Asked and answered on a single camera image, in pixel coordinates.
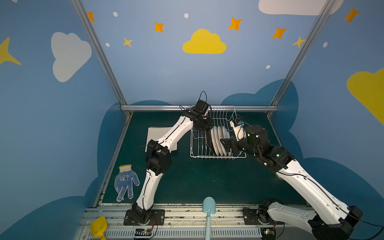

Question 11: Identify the white round plate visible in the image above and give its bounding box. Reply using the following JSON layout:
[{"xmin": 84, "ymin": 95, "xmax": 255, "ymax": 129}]
[
  {"xmin": 211, "ymin": 127, "xmax": 220, "ymax": 156},
  {"xmin": 218, "ymin": 126, "xmax": 228, "ymax": 156},
  {"xmin": 222, "ymin": 127, "xmax": 232, "ymax": 156},
  {"xmin": 214, "ymin": 126, "xmax": 224, "ymax": 156}
]

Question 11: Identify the black square plate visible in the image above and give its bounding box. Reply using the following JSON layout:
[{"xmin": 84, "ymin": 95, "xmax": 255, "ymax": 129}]
[{"xmin": 206, "ymin": 130, "xmax": 216, "ymax": 155}]

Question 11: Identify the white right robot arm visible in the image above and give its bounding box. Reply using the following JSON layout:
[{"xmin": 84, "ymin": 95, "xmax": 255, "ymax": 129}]
[{"xmin": 217, "ymin": 125, "xmax": 363, "ymax": 240}]

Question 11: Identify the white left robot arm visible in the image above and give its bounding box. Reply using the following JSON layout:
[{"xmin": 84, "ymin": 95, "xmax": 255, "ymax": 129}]
[{"xmin": 132, "ymin": 115, "xmax": 213, "ymax": 224}]

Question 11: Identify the light blue toy shovel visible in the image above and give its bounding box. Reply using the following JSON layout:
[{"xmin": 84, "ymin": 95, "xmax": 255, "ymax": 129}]
[{"xmin": 203, "ymin": 197, "xmax": 216, "ymax": 240}]

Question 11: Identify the right circuit board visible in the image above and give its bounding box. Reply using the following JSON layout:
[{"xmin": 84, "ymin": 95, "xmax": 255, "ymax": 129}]
[{"xmin": 261, "ymin": 228, "xmax": 276, "ymax": 240}]

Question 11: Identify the circuit board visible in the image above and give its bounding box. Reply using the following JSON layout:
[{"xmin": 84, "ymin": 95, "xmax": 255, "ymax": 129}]
[
  {"xmin": 261, "ymin": 228, "xmax": 276, "ymax": 240},
  {"xmin": 135, "ymin": 229, "xmax": 152, "ymax": 237}
]

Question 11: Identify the blue dotted work glove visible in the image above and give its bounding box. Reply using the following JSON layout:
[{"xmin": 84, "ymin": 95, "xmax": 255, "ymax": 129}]
[{"xmin": 114, "ymin": 165, "xmax": 140, "ymax": 203}]

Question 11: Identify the left circuit board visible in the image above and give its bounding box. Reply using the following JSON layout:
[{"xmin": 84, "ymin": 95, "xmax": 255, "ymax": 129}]
[{"xmin": 135, "ymin": 229, "xmax": 152, "ymax": 237}]

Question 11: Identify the yellow toy scoop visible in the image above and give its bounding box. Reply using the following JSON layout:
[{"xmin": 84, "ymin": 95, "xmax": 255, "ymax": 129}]
[{"xmin": 90, "ymin": 216, "xmax": 108, "ymax": 240}]

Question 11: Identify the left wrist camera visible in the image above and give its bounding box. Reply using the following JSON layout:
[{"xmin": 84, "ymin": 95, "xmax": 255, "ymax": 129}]
[{"xmin": 194, "ymin": 100, "xmax": 210, "ymax": 116}]

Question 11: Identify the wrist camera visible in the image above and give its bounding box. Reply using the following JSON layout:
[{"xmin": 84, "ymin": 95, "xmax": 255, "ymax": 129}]
[
  {"xmin": 194, "ymin": 100, "xmax": 210, "ymax": 116},
  {"xmin": 230, "ymin": 117, "xmax": 246, "ymax": 141}
]

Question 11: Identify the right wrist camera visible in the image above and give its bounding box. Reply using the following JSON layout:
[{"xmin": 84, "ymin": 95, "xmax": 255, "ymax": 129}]
[{"xmin": 230, "ymin": 117, "xmax": 246, "ymax": 141}]

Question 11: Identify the white wire dish rack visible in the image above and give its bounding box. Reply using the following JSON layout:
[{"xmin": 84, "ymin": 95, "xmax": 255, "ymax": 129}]
[{"xmin": 191, "ymin": 106, "xmax": 247, "ymax": 159}]

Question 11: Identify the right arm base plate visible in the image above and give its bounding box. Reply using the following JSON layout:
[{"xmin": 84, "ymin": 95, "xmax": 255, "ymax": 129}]
[{"xmin": 242, "ymin": 208, "xmax": 285, "ymax": 226}]

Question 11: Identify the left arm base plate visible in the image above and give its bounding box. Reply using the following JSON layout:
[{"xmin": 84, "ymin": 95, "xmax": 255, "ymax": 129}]
[{"xmin": 123, "ymin": 209, "xmax": 165, "ymax": 226}]

